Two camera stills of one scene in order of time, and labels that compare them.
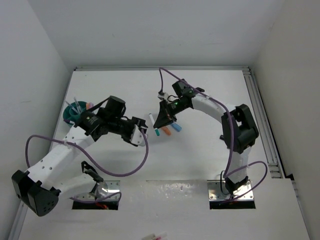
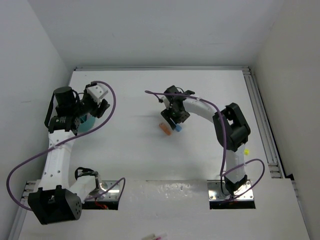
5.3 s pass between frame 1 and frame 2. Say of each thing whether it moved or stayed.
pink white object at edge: stayed
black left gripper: moved
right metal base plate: stayed
